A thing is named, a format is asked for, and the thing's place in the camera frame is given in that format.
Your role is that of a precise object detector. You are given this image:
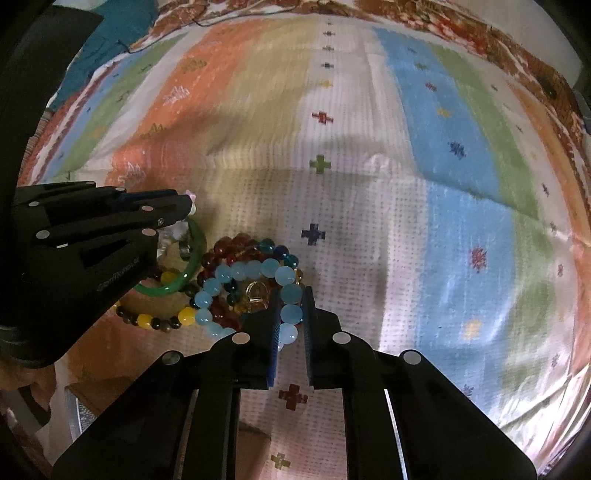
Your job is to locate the gold ring with stone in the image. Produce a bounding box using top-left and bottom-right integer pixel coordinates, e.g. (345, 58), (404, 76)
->
(243, 280), (270, 314)

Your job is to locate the silver metal tin box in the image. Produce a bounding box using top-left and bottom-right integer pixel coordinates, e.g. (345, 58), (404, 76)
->
(64, 386), (97, 441)

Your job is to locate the dark red bead bracelet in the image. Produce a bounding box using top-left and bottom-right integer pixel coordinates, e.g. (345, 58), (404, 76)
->
(195, 233), (279, 331)

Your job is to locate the light blue bead bracelet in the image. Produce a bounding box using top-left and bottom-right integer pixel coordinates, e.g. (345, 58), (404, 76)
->
(193, 258), (305, 351)

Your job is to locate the teal shirt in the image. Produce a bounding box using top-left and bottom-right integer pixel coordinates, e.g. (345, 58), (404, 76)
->
(48, 1), (158, 112)

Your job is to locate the multicolour bead bracelet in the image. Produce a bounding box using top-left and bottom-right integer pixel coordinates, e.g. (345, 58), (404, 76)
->
(225, 237), (306, 315)

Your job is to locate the colourful striped cloth mat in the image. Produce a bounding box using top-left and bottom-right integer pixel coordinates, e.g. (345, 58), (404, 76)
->
(20, 11), (590, 472)

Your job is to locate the yellow and black bead bracelet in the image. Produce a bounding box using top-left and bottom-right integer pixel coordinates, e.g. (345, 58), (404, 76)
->
(112, 269), (198, 333)

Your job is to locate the green jade bangle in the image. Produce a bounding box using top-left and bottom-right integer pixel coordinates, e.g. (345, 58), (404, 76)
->
(134, 218), (206, 297)

